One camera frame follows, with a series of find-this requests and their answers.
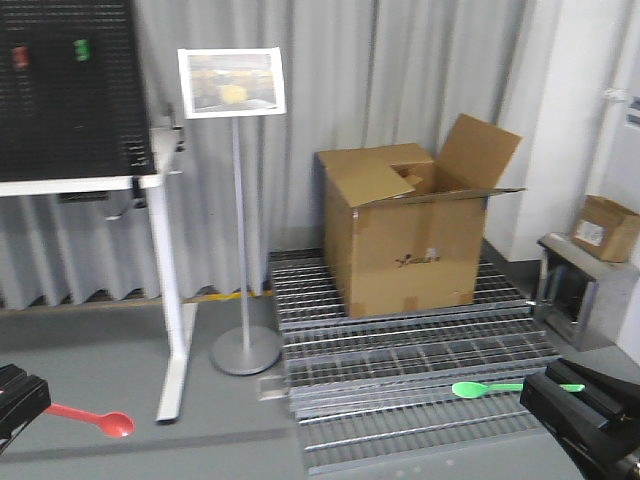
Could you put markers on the red plastic spoon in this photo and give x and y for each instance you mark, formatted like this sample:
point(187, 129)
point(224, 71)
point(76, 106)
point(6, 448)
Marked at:
point(112, 424)

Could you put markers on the metal floor grating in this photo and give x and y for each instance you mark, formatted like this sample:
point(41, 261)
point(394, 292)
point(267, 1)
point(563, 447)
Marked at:
point(362, 389)

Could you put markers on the sign stand with picture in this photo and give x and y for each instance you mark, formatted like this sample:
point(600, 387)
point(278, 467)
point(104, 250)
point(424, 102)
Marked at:
point(234, 83)

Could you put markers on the stainless steel box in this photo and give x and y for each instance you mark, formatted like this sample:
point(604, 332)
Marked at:
point(583, 299)

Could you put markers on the black pegboard on desk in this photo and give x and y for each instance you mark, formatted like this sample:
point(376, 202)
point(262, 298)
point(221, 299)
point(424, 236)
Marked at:
point(72, 98)

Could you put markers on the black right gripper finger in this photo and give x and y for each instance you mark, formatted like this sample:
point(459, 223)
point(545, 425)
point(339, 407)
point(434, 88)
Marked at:
point(604, 393)
point(599, 448)

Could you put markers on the large open cardboard box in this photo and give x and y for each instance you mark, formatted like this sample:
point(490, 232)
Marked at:
point(404, 229)

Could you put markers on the white standing desk frame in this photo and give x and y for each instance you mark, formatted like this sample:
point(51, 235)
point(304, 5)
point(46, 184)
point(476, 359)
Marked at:
point(179, 317)

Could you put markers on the small cardboard box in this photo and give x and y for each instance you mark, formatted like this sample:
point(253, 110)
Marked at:
point(606, 229)

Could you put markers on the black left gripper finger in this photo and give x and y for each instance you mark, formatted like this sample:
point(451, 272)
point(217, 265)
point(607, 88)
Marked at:
point(23, 398)

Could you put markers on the green plastic spoon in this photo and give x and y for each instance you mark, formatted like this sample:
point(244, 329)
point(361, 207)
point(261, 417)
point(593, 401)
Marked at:
point(473, 390)

